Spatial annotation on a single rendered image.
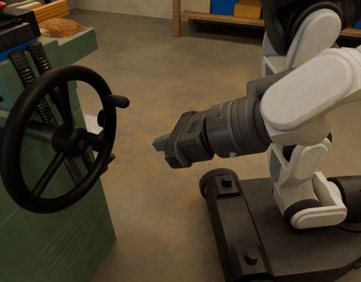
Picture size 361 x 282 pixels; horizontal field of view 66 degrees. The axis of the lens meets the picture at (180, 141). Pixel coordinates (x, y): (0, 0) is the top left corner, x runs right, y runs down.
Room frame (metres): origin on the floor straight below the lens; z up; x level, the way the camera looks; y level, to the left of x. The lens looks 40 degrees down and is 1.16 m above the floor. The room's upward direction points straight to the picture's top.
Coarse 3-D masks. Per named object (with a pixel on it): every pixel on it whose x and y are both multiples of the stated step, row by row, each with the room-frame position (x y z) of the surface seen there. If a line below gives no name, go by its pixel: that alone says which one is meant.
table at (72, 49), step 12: (72, 36) 0.73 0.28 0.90; (84, 36) 0.76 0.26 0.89; (60, 48) 0.67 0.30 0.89; (72, 48) 0.71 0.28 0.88; (84, 48) 0.75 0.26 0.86; (96, 48) 0.79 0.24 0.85; (72, 60) 0.70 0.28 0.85; (72, 84) 0.56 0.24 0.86; (48, 96) 0.49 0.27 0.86; (0, 108) 0.44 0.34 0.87; (0, 120) 0.42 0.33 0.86
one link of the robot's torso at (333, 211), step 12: (312, 180) 0.78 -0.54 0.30; (324, 180) 0.74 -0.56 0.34; (324, 192) 0.70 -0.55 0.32; (336, 192) 0.68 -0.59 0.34; (324, 204) 0.67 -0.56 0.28; (336, 204) 0.63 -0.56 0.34; (300, 216) 0.59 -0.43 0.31; (312, 216) 0.59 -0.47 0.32; (324, 216) 0.60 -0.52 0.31; (336, 216) 0.60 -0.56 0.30; (300, 228) 0.60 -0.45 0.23
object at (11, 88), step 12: (48, 48) 0.53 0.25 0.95; (48, 60) 0.52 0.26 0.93; (60, 60) 0.55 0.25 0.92; (0, 72) 0.43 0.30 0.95; (12, 72) 0.45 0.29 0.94; (36, 72) 0.49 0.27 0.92; (0, 84) 0.43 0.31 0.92; (12, 84) 0.44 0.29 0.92; (0, 96) 0.43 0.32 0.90; (12, 96) 0.43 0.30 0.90
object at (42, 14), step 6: (60, 0) 0.94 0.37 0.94; (42, 6) 0.87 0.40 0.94; (48, 6) 0.87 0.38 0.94; (54, 6) 0.89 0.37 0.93; (60, 6) 0.91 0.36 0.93; (66, 6) 0.93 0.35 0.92; (36, 12) 0.82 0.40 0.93; (42, 12) 0.84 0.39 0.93; (48, 12) 0.86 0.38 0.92; (54, 12) 0.88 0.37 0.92; (60, 12) 0.90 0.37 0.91; (66, 12) 0.93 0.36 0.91; (36, 18) 0.82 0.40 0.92; (42, 18) 0.84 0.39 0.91; (48, 18) 0.86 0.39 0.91
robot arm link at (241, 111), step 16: (256, 80) 0.38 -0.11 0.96; (272, 80) 0.36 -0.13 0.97; (256, 96) 0.36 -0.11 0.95; (240, 112) 0.33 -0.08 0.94; (256, 112) 0.32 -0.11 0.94; (240, 128) 0.31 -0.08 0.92; (256, 128) 0.31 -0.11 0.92; (272, 128) 0.29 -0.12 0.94; (304, 128) 0.28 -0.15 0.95; (320, 128) 0.30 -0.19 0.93; (240, 144) 0.30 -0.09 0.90; (256, 144) 0.30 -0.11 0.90; (288, 144) 0.31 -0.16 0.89; (304, 144) 0.32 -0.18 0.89
